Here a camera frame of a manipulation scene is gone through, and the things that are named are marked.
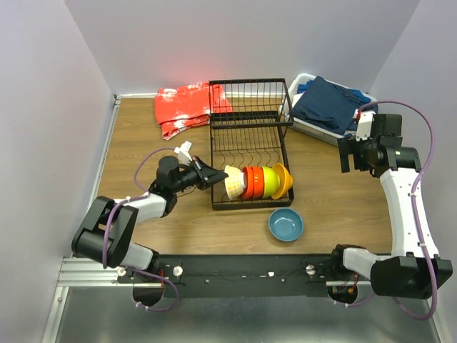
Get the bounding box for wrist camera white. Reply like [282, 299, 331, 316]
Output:
[353, 111, 376, 141]
[174, 141, 192, 165]

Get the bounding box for red orange bowl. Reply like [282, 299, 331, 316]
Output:
[251, 166, 264, 199]
[241, 166, 256, 199]

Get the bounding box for plain teal blue bowl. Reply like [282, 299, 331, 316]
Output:
[268, 207, 304, 242]

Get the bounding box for yellow orange bowl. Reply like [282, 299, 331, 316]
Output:
[271, 163, 293, 199]

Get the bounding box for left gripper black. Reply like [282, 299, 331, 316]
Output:
[172, 156, 229, 194]

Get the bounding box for green bowl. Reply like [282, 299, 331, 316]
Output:
[261, 166, 280, 198]

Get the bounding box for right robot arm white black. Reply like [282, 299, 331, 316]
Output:
[328, 111, 453, 299]

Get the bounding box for white cloth in basket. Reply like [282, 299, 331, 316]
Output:
[343, 130, 356, 138]

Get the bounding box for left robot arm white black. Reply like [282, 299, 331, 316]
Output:
[71, 156, 228, 282]

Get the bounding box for black wire dish rack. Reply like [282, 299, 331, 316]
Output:
[209, 77, 296, 212]

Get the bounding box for aluminium table edge rail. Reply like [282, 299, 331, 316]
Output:
[41, 94, 124, 343]

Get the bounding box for white laundry basket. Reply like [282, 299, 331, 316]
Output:
[288, 73, 375, 145]

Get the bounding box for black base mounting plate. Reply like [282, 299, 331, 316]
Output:
[117, 254, 379, 299]

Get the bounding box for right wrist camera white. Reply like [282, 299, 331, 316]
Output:
[353, 111, 376, 141]

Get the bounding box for red white folded cloth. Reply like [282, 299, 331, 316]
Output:
[154, 82, 233, 140]

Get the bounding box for blue patterned ceramic bowl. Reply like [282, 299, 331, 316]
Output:
[224, 165, 246, 200]

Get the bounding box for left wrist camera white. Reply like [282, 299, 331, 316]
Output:
[174, 141, 192, 165]

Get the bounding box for dark blue folded jeans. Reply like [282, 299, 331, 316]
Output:
[293, 76, 372, 135]

